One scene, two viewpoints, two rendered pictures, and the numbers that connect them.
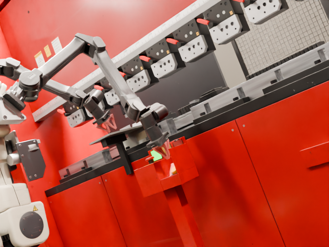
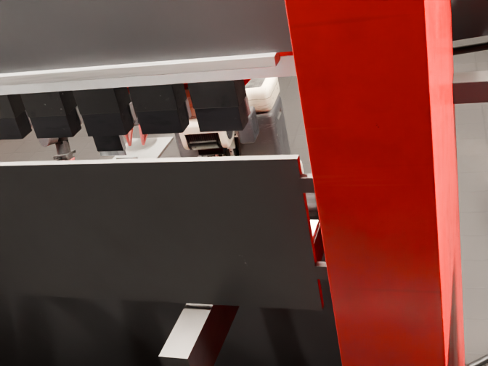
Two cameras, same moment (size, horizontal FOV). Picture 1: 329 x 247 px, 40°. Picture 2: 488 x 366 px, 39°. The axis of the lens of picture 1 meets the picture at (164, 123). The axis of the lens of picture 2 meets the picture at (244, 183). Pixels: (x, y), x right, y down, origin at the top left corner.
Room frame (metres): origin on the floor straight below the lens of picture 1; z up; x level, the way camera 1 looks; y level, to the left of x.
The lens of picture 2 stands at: (4.66, -0.14, 2.07)
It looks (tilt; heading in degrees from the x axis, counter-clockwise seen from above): 29 degrees down; 161
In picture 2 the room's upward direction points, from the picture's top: 12 degrees counter-clockwise
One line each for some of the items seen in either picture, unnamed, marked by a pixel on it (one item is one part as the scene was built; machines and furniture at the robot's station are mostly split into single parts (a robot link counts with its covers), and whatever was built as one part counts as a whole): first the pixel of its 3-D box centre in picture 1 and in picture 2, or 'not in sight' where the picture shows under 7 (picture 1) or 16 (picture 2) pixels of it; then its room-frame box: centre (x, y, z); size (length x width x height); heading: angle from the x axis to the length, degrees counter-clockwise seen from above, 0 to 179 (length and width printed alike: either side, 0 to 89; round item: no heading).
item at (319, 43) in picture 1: (284, 62); not in sight; (2.29, -0.69, 1.02); 0.44 x 0.06 x 0.04; 49
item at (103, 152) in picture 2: (128, 107); (110, 143); (2.50, 0.16, 1.13); 0.10 x 0.02 x 0.10; 49
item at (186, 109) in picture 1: (203, 101); not in sight; (2.66, -0.26, 1.02); 0.37 x 0.06 x 0.04; 49
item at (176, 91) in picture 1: (159, 109); (104, 234); (3.03, 0.00, 1.12); 1.13 x 0.02 x 0.44; 49
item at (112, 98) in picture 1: (117, 87); (105, 107); (2.51, 0.18, 1.26); 0.15 x 0.09 x 0.17; 49
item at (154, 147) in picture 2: (117, 134); (137, 155); (2.38, 0.25, 1.00); 0.26 x 0.18 x 0.01; 139
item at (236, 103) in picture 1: (220, 111); not in sight; (2.05, -0.26, 0.89); 0.30 x 0.05 x 0.03; 49
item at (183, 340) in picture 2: not in sight; (218, 295); (3.08, 0.25, 0.81); 0.64 x 0.08 x 0.14; 139
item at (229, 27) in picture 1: (226, 21); not in sight; (1.98, -0.42, 1.26); 0.15 x 0.09 x 0.17; 49
